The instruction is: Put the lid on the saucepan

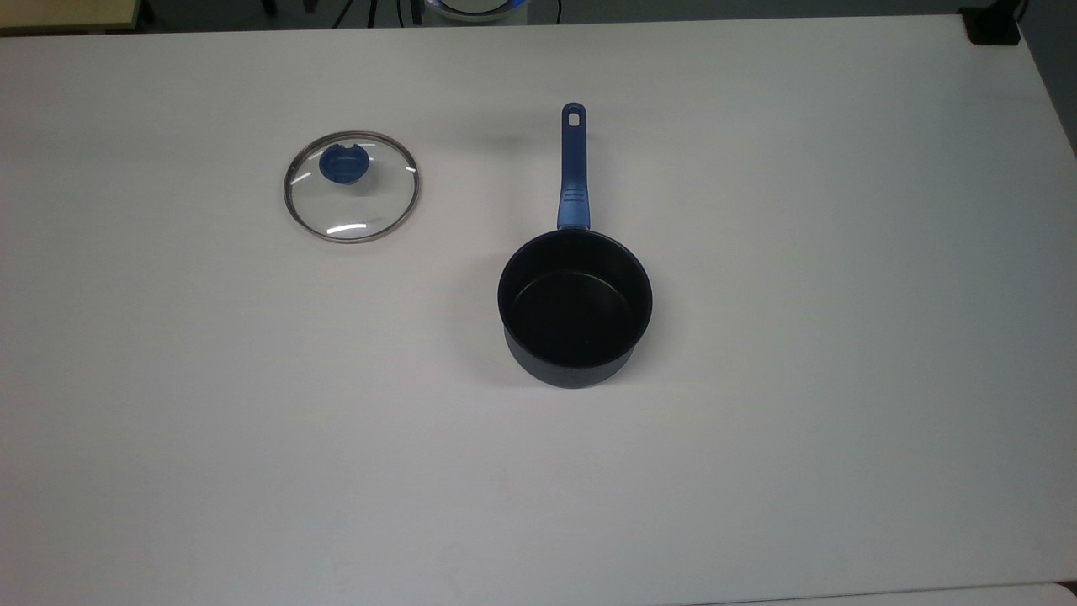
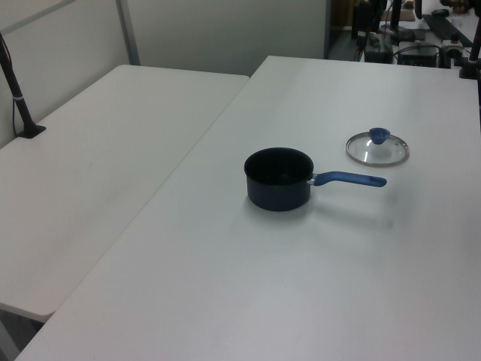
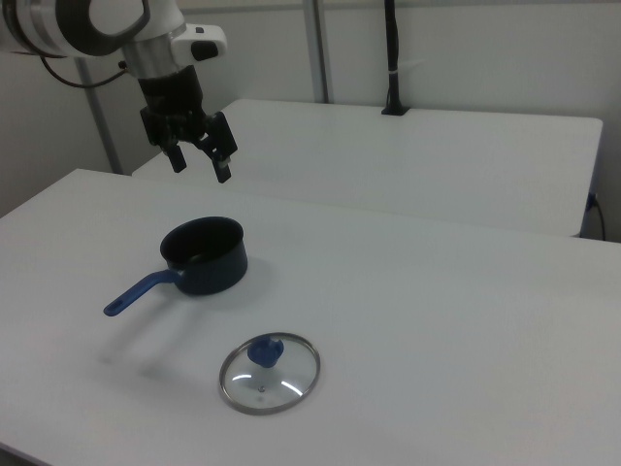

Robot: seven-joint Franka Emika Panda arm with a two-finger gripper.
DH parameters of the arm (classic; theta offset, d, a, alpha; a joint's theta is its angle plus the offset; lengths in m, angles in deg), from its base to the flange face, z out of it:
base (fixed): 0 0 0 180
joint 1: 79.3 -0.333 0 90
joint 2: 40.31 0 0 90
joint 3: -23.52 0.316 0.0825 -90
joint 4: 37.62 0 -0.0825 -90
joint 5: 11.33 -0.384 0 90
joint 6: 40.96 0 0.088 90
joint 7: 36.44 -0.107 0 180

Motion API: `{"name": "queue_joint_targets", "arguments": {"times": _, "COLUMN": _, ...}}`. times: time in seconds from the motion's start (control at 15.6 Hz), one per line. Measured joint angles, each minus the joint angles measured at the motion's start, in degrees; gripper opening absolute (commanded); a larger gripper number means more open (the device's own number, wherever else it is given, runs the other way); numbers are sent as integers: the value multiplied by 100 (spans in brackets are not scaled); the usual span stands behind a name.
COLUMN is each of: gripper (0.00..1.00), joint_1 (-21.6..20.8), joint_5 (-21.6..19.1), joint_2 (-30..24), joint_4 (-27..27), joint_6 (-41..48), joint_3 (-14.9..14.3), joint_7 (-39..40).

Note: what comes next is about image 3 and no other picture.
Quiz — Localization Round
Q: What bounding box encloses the dark saucepan with blue handle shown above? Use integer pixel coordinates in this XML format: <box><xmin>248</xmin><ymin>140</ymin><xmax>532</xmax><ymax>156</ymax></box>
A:
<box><xmin>103</xmin><ymin>216</ymin><xmax>249</xmax><ymax>318</ymax></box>

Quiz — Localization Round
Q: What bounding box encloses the black pole with base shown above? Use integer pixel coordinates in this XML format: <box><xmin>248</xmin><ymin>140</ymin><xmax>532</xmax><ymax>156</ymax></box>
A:
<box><xmin>380</xmin><ymin>0</ymin><xmax>411</xmax><ymax>117</ymax></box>

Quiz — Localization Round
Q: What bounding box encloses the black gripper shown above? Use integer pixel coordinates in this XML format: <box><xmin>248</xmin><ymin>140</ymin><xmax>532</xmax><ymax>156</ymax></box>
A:
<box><xmin>137</xmin><ymin>65</ymin><xmax>240</xmax><ymax>184</ymax></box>

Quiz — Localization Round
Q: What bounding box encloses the white side table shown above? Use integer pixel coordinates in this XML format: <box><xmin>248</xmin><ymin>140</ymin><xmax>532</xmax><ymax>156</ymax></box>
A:
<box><xmin>131</xmin><ymin>99</ymin><xmax>605</xmax><ymax>239</ymax></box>

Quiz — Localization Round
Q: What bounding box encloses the aluminium frame post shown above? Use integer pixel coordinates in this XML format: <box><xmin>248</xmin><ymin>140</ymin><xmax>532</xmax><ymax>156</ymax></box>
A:
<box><xmin>76</xmin><ymin>57</ymin><xmax>123</xmax><ymax>175</ymax></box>
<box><xmin>304</xmin><ymin>0</ymin><xmax>336</xmax><ymax>105</ymax></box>

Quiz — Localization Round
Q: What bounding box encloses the dark gripper cable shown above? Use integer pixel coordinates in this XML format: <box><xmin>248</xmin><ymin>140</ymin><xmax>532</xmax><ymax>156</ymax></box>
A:
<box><xmin>40</xmin><ymin>53</ymin><xmax>131</xmax><ymax>89</ymax></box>

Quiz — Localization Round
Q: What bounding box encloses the glass lid with blue knob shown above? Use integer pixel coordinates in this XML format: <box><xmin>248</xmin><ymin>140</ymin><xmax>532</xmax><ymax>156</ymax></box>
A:
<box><xmin>218</xmin><ymin>331</ymin><xmax>322</xmax><ymax>416</ymax></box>

